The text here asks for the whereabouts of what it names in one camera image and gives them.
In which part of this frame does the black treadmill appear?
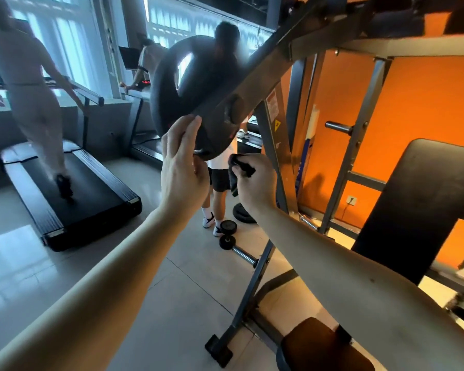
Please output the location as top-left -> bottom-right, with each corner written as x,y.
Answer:
120,46 -> 167,168
0,77 -> 143,252

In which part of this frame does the person's left hand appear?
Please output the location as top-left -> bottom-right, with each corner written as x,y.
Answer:
159,114 -> 211,221

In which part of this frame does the large black dumbbell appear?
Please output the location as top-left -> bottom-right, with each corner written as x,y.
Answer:
219,219 -> 238,251

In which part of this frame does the green cleaning cloth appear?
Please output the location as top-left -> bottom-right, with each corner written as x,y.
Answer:
228,154 -> 258,198

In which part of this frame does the large black weight plate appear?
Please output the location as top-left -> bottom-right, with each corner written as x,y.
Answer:
233,202 -> 258,225

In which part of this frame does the person's left forearm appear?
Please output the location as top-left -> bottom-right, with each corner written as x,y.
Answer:
0,205 -> 194,371

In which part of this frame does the large bright window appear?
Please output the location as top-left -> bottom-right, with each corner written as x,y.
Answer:
0,0 -> 113,113
143,0 -> 272,55

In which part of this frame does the person's right hand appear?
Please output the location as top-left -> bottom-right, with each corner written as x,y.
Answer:
228,153 -> 279,221

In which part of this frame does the dark blue stand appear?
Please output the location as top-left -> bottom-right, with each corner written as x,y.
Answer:
295,135 -> 314,198

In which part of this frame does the grey steel gym machine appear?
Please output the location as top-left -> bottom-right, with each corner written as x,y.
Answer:
193,0 -> 464,368

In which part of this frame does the black rubber weight plate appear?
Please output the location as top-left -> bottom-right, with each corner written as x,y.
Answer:
150,35 -> 252,161

